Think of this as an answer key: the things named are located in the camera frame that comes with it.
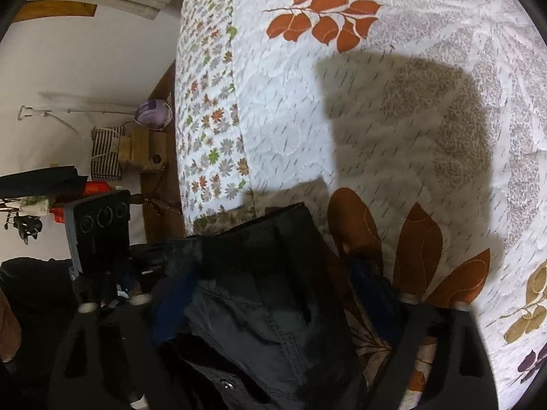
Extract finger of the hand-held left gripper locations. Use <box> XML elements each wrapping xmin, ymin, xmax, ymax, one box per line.
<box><xmin>100</xmin><ymin>258</ymin><xmax>148</xmax><ymax>306</ymax></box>

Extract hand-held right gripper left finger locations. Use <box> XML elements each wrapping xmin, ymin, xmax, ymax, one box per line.
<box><xmin>48</xmin><ymin>271</ymin><xmax>199</xmax><ymax>410</ymax></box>

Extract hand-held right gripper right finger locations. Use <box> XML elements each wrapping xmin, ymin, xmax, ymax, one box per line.
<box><xmin>348</xmin><ymin>253</ymin><xmax>500</xmax><ymax>410</ymax></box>

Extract black pants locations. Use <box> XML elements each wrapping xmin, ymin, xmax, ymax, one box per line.
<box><xmin>128</xmin><ymin>202</ymin><xmax>370</xmax><ymax>410</ymax></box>

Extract red box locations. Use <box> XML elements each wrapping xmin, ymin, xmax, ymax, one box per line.
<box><xmin>51</xmin><ymin>181</ymin><xmax>124</xmax><ymax>223</ymax></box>

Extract dark artificial flowers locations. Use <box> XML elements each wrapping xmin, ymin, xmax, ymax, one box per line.
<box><xmin>0</xmin><ymin>196</ymin><xmax>52</xmax><ymax>244</ymax></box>

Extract striped bag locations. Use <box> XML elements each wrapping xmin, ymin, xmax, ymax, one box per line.
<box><xmin>91</xmin><ymin>126</ymin><xmax>125</xmax><ymax>181</ymax></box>

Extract dark cloth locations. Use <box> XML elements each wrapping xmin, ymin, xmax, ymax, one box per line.
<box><xmin>0</xmin><ymin>166</ymin><xmax>88</xmax><ymax>199</ymax></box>

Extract person's dark clothing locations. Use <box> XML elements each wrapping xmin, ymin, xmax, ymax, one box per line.
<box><xmin>0</xmin><ymin>257</ymin><xmax>78</xmax><ymax>410</ymax></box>

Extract wooden box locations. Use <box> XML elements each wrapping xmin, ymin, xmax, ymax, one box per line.
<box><xmin>119</xmin><ymin>127</ymin><xmax>168</xmax><ymax>172</ymax></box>

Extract floral quilt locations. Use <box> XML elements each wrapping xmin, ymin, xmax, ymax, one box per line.
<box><xmin>173</xmin><ymin>0</ymin><xmax>547</xmax><ymax>410</ymax></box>

